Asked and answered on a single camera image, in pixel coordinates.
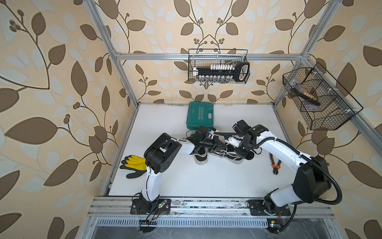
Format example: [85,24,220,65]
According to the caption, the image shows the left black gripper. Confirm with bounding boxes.
[198,136,228,153]

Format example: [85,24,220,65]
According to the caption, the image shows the black white sneaker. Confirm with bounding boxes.
[194,147,208,165]
[208,144,255,164]

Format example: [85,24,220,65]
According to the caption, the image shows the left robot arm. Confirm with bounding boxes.
[139,126,227,207]

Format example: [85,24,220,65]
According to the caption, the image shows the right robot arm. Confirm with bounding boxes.
[228,120,334,207]

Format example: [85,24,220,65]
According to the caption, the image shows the yellow tape on arm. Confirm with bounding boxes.
[119,155,147,179]

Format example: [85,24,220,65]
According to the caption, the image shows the green plastic tool case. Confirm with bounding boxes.
[186,102,214,130]

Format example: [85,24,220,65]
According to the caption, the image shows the orange black cutting pliers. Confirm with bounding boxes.
[270,153,282,175]

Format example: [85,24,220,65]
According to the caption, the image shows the black socket set holder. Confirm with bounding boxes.
[191,61,250,84]

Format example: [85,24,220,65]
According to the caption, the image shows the black brush in basket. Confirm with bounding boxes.
[292,87,321,106]

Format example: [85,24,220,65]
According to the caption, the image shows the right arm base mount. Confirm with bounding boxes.
[247,199,291,216]

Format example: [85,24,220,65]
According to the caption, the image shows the back wire basket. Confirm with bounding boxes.
[188,48,250,84]

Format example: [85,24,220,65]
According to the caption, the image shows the wire basket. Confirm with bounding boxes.
[283,62,364,130]
[188,48,250,84]

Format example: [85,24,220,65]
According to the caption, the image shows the right wire basket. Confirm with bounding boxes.
[283,62,364,130]

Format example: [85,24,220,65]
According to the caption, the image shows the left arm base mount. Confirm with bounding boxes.
[130,194,172,215]

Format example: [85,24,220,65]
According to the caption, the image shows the aluminium frame back bar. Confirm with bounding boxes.
[114,52,303,62]

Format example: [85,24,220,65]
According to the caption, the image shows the aluminium front rail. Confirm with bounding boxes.
[88,197,334,229]

